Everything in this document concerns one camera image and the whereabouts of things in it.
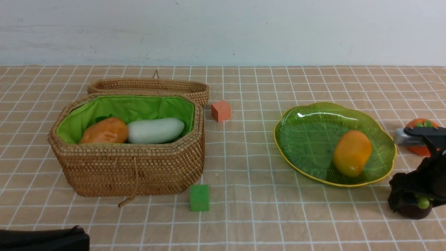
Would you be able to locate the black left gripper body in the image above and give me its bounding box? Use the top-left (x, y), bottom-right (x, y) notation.
top-left (0, 226), bottom-right (90, 251)

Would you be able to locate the green foam cube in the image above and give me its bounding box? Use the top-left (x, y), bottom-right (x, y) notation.
top-left (189, 184), bottom-right (210, 212)

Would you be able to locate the dark purple toy mangosteen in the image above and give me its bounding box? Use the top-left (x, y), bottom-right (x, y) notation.
top-left (396, 197), bottom-right (433, 220)

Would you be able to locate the orange foam cube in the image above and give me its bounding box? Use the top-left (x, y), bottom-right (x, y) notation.
top-left (211, 100), bottom-right (232, 122)

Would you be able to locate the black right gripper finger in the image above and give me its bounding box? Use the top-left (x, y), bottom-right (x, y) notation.
top-left (387, 173), bottom-right (424, 211)

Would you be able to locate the woven wicker basket lid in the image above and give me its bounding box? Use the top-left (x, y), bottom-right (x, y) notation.
top-left (87, 70), bottom-right (209, 105)

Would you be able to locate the white toy radish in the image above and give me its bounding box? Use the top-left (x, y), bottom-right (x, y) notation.
top-left (127, 117), bottom-right (185, 144)

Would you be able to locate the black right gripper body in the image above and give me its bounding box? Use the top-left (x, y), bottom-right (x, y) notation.
top-left (403, 127), bottom-right (445, 199)

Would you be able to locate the brown toy potato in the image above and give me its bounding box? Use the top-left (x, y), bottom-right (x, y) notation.
top-left (79, 117), bottom-right (129, 144)

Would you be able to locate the orange toy persimmon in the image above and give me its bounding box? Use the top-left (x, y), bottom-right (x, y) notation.
top-left (406, 118), bottom-right (440, 156)

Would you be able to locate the green glass leaf plate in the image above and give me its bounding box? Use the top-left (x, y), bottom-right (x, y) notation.
top-left (273, 102), bottom-right (397, 188)

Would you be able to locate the woven wicker basket green lining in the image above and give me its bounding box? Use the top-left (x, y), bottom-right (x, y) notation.
top-left (48, 92), bottom-right (205, 197)

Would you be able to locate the yellow orange toy mango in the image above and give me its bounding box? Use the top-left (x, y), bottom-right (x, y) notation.
top-left (333, 130), bottom-right (372, 177)

